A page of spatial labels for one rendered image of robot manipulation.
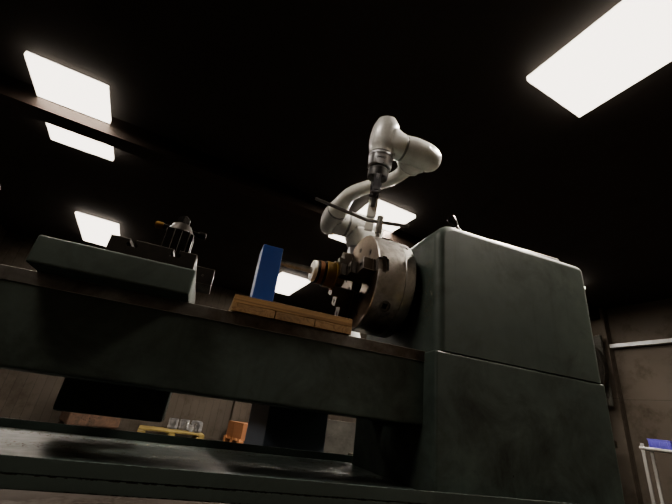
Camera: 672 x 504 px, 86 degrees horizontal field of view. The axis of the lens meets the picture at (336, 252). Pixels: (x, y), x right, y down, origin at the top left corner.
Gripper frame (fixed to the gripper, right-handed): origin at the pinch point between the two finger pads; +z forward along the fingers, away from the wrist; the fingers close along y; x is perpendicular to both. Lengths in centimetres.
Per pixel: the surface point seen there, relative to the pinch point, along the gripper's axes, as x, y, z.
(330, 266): -9.7, 10.6, 20.6
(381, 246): 4.6, 14.4, 12.7
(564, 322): 65, 3, 24
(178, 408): -305, -653, 213
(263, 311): -21, 34, 39
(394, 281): 9.8, 16.2, 22.9
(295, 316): -14, 31, 39
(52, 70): -281, -128, -134
